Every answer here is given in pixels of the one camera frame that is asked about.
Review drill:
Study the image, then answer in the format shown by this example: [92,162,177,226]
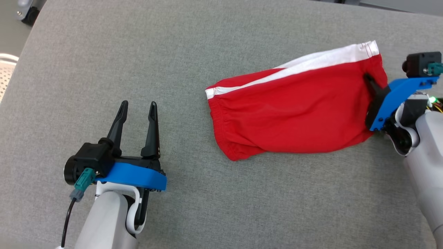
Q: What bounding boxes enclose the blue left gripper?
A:
[95,100,168,193]

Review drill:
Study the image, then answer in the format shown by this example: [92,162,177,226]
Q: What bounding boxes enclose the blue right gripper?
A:
[363,73,440,131]

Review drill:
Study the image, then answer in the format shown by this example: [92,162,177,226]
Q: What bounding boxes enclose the red shorts with white stripe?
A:
[205,40,388,162]

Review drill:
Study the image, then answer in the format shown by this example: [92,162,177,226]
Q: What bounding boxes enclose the white mesh laundry basket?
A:
[0,53,20,103]

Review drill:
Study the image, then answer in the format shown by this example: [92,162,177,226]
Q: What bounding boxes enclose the black caster wheel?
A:
[15,0,46,26]

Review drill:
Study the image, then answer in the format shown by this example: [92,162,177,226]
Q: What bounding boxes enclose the teal right camera connector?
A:
[427,62,443,76]

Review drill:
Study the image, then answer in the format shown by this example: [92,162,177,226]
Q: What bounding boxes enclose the teal camera connector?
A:
[427,62,443,76]
[69,167,97,202]

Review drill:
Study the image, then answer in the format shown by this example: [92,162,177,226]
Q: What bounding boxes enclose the teal left camera connector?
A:
[69,167,97,202]

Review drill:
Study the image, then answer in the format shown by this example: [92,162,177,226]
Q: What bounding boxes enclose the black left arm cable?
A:
[60,197,78,248]

